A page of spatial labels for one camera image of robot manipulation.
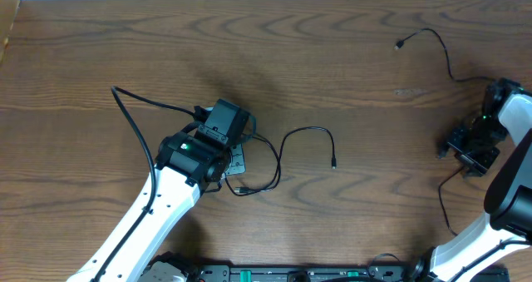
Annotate left camera black cable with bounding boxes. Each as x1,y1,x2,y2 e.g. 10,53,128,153
91,85,196,282

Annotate black USB cable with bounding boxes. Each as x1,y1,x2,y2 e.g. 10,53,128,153
224,126,337,197
393,27,498,237

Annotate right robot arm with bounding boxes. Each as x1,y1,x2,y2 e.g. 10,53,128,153
408,78,531,281

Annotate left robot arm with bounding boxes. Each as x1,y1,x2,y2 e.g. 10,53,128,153
70,99,256,281

